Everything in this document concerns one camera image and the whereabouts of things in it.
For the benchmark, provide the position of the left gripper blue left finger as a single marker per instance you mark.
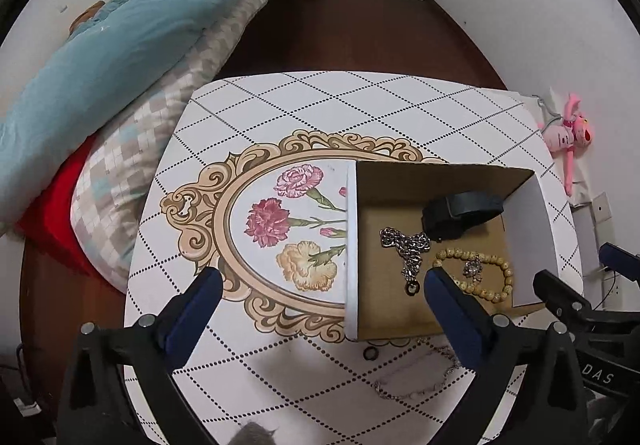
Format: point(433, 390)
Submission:
point(180, 325)

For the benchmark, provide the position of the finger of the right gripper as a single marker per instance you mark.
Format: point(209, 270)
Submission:
point(557, 292)
point(620, 261)

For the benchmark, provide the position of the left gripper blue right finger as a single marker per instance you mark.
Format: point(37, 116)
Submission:
point(469, 329)

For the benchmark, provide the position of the white power strip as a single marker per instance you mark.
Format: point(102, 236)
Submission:
point(603, 228)

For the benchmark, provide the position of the white cardboard box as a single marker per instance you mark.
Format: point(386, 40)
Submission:
point(513, 247)

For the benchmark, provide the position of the black smart watch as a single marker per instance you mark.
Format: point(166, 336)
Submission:
point(451, 216)

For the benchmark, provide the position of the pink panther plush toy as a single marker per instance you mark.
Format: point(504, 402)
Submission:
point(566, 135)

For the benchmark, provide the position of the white patterned tablecloth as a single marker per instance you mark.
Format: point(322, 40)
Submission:
point(284, 183)

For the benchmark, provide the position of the checkered beige mattress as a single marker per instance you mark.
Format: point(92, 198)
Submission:
point(150, 119)

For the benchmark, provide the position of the red bed sheet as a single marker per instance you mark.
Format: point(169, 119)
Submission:
point(55, 219)

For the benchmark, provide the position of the teal blue blanket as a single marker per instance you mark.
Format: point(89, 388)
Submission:
point(88, 81)

